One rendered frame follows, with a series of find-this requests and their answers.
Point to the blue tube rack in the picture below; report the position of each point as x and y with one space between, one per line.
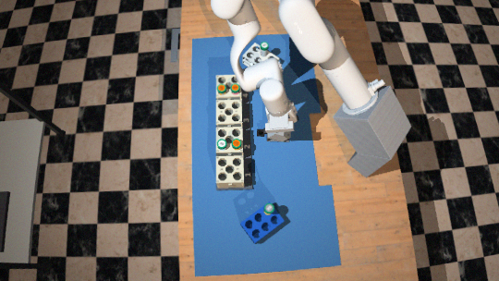
257 224

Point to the blue bench mat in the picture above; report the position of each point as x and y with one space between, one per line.
283 173

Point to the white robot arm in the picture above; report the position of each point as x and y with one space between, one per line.
317 40

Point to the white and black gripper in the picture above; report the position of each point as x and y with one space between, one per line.
291 114

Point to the white tube rack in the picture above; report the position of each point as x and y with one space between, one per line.
256 56

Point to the white bucket adapter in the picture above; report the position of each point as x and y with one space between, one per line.
229 134
229 169
229 111
227 80

